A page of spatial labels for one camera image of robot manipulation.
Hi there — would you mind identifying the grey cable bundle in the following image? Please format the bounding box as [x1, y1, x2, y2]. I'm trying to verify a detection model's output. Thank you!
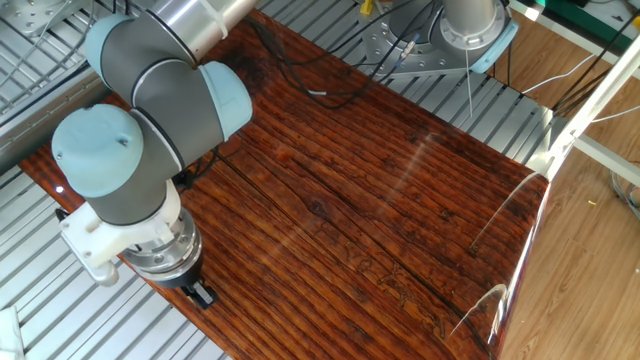
[608, 168, 640, 221]

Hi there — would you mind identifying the white wrist mount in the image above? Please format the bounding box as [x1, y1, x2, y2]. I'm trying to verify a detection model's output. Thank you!
[58, 178, 184, 289]

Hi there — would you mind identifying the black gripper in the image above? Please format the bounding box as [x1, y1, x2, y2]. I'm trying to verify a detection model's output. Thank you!
[148, 253, 220, 310]

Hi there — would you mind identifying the thin white cable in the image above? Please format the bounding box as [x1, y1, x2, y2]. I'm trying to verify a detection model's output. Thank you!
[589, 103, 640, 124]
[519, 52, 597, 96]

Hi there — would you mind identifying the silver robot mounting plate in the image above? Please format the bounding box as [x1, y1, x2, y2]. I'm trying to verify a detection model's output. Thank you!
[359, 0, 476, 80]

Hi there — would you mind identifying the green board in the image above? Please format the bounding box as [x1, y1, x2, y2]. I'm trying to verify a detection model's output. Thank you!
[532, 0, 640, 51]

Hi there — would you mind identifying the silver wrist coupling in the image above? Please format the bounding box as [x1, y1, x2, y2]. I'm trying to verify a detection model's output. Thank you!
[119, 207, 204, 282]

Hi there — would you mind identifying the white crumpled cloth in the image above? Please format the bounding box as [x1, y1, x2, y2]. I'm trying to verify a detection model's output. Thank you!
[0, 305, 26, 360]

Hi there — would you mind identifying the white table bar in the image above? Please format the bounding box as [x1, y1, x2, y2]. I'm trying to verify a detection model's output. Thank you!
[507, 0, 640, 76]

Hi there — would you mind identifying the black cable with grey tag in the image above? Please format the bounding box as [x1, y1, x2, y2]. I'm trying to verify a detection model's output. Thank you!
[244, 0, 422, 110]

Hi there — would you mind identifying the white cable tie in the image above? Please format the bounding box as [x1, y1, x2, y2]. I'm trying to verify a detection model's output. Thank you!
[463, 47, 475, 119]

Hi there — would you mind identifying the aluminium frame post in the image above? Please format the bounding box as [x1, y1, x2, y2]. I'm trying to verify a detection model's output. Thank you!
[547, 34, 640, 174]

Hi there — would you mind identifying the silver perforated plate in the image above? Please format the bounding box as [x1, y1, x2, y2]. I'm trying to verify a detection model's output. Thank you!
[0, 0, 94, 39]

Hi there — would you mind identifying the aluminium frame bar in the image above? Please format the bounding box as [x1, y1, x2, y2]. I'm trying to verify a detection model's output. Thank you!
[572, 133, 640, 189]

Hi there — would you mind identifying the black cable bundle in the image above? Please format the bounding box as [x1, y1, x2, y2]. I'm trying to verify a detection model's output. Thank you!
[549, 14, 640, 115]

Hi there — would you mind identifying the white plastic strap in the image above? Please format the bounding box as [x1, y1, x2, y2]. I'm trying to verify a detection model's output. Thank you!
[198, 0, 230, 40]

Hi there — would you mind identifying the glossy wood-print table mat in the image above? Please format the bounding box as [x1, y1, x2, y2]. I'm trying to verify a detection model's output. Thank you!
[19, 7, 551, 360]

